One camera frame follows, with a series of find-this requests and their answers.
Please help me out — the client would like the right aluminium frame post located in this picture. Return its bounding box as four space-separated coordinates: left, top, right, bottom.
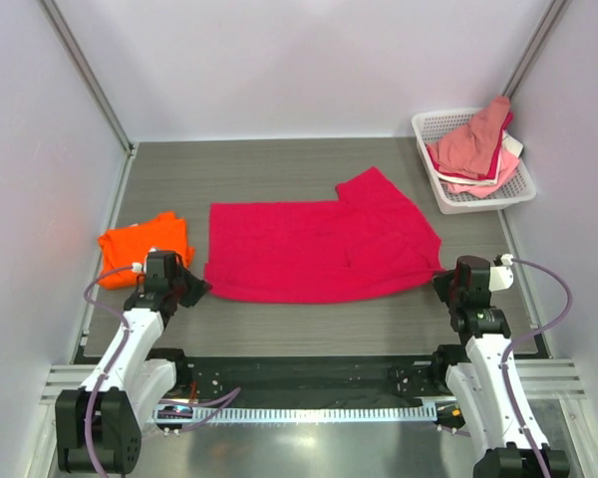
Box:
502 0 572 101

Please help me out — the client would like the salmon pink t shirt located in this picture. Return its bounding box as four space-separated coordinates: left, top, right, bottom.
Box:
426 96 513 181

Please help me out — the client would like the aluminium frame post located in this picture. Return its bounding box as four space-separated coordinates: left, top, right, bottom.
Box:
38 0 134 157
502 0 572 101

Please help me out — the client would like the crimson red t shirt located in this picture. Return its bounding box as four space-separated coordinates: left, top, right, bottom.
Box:
204 167 443 304

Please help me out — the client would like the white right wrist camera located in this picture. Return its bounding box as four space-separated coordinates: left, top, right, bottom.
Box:
488 253 514 292

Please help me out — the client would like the white slotted cable duct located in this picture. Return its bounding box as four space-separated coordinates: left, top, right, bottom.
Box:
150 403 438 426

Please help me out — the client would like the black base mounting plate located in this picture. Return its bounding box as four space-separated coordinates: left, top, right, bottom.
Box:
144 356 459 399

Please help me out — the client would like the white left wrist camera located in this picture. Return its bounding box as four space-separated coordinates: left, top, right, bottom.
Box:
131 247 162 274

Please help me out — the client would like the aluminium front rail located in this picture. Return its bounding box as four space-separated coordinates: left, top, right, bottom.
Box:
41 357 587 403

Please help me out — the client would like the left aluminium frame post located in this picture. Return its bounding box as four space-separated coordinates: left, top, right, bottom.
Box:
38 0 134 157

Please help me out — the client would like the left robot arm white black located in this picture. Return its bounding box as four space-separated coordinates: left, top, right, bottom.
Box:
54 250 210 477

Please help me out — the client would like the folded orange t shirt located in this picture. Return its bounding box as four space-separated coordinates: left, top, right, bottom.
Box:
98 211 195 290

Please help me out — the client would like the light pink t shirt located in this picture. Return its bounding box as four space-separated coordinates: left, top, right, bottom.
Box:
448 149 520 199

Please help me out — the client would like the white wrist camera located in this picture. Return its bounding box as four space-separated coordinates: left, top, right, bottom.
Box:
131 247 162 274
488 253 514 292

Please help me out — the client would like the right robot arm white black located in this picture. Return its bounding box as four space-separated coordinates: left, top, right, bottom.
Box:
429 254 571 477

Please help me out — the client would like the white plastic basket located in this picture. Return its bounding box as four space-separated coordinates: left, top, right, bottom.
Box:
412 97 536 215

